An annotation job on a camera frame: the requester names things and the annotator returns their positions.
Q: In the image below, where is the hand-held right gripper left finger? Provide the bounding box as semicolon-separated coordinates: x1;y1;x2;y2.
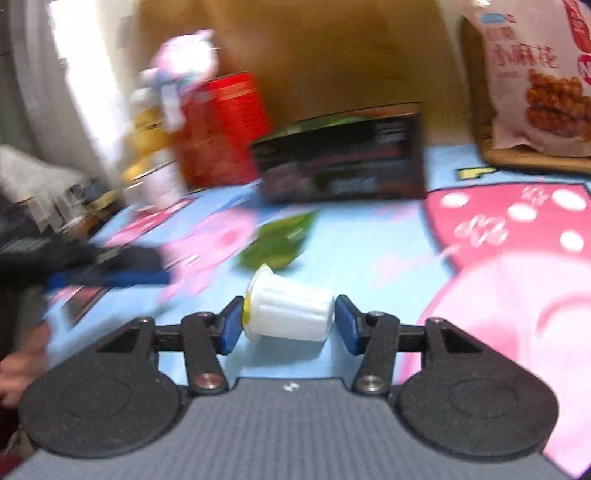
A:
95;295;246;397

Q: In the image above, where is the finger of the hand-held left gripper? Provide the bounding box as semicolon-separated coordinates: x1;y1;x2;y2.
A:
46;246;172;292

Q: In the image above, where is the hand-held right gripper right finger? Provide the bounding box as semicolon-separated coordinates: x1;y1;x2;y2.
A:
334;294;484;397

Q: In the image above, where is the white jelly cup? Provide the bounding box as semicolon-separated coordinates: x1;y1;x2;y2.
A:
242;264;336;343

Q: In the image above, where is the large green snack packet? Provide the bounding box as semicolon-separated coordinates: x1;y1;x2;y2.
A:
235;211;320;271

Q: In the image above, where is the black cardboard box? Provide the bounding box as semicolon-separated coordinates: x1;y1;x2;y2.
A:
249;102;428;205

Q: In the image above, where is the person's left hand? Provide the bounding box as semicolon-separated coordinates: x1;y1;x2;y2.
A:
0;339;52;408

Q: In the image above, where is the smartphone in clear case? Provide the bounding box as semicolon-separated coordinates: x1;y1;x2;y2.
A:
65;286;103;320

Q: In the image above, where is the grey cloth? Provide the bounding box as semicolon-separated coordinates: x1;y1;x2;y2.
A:
0;147;95;232

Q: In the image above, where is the printed cartoon pig bed sheet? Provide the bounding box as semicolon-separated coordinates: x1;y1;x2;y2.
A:
44;144;591;479

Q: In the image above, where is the white enamel mug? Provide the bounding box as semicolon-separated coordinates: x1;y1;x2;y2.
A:
124;161;186;214

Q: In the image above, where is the yellow duck plush toy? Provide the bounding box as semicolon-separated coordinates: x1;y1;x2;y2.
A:
121;91;177;182

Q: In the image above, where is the red gift box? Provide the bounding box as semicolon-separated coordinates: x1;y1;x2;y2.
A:
177;71;274;188

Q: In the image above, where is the pastel unicorn plush toy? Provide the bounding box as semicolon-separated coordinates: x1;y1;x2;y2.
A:
140;29;221;131

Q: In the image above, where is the woven brown seat cushion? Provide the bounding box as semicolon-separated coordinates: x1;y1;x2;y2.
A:
461;18;591;175

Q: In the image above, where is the wooden headboard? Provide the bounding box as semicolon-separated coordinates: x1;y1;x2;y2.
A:
137;0;468;149

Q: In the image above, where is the pink snack bag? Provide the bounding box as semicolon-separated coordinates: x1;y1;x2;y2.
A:
455;0;591;156

